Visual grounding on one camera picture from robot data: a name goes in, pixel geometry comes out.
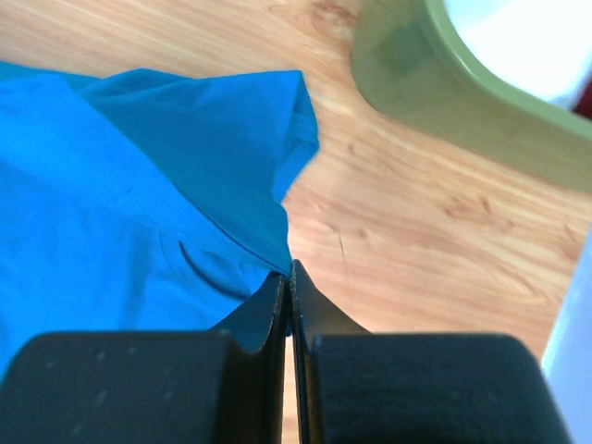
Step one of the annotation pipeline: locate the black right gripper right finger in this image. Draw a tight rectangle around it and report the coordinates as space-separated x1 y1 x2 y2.
290 262 571 443

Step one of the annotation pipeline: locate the blue t-shirt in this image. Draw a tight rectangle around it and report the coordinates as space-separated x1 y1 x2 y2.
1 63 319 366

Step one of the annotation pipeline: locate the green plastic laundry basket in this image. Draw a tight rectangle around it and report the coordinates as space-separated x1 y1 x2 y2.
351 1 591 193

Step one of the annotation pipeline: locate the white t-shirt with green stripe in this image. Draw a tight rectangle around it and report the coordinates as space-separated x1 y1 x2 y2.
444 1 591 110

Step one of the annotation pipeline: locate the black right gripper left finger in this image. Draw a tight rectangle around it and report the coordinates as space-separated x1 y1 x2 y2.
1 274 287 443

